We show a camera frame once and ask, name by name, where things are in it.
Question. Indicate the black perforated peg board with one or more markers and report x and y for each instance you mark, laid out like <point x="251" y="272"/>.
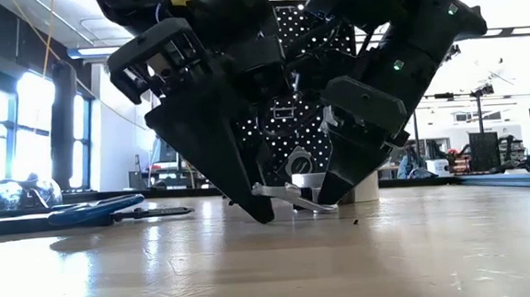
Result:
<point x="292" y="142"/>

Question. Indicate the long ceiling light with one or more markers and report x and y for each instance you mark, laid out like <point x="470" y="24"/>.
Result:
<point x="93" y="51"/>

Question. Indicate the white tape roll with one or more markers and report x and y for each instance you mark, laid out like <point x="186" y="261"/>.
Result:
<point x="364" y="188"/>

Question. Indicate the black building column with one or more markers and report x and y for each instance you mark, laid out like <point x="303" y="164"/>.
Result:
<point x="63" y="133"/>

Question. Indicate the clear safety glasses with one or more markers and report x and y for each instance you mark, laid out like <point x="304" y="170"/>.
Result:
<point x="9" y="194"/>

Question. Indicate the grey round notched knob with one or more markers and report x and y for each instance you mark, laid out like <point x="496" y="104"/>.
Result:
<point x="299" y="165"/>

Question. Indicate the black pole stand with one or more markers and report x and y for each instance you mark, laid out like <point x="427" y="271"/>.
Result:
<point x="415" y="130"/>

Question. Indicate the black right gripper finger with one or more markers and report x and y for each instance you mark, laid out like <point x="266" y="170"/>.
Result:
<point x="353" y="157"/>

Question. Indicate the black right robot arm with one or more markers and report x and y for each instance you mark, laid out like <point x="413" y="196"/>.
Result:
<point x="423" y="28"/>

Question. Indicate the black perforated box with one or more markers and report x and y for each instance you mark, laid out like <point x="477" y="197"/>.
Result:
<point x="485" y="151"/>

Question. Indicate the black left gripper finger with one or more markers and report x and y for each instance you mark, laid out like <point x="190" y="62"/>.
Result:
<point x="214" y="147"/>

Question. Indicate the black aluminium rig frame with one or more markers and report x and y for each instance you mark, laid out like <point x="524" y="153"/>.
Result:
<point x="433" y="180"/>

